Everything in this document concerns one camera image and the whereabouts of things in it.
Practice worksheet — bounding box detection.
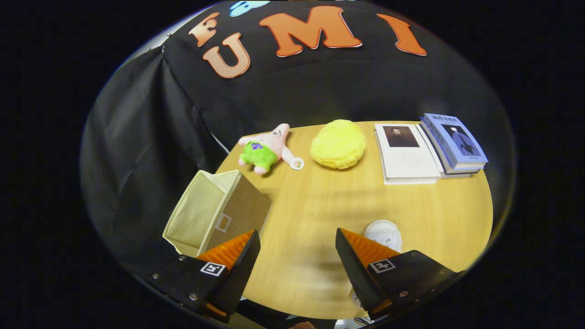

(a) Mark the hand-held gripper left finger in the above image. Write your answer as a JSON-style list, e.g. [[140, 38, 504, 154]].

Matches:
[[151, 229, 261, 323]]

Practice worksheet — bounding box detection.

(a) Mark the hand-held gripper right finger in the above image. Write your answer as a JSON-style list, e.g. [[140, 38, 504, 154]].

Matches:
[[335, 228, 467, 320]]

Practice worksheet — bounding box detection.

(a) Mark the white shoe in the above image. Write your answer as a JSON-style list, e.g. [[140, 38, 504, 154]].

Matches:
[[350, 220, 404, 316]]

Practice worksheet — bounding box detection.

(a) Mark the beige fabric storage box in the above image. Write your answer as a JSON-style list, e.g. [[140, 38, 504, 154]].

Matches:
[[162, 170, 273, 259]]

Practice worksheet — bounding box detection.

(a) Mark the white portrait cover book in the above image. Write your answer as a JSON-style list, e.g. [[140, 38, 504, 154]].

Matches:
[[374, 123, 441, 185]]

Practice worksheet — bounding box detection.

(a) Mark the pink star plush toy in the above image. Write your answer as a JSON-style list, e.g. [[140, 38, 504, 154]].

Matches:
[[238, 123, 305, 175]]

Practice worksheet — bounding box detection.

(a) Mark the yellow plush bread toy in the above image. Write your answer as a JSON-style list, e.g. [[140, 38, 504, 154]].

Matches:
[[310, 119, 367, 170]]

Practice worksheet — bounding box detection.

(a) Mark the blue cover book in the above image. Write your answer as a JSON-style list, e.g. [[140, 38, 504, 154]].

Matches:
[[420, 113, 489, 170]]

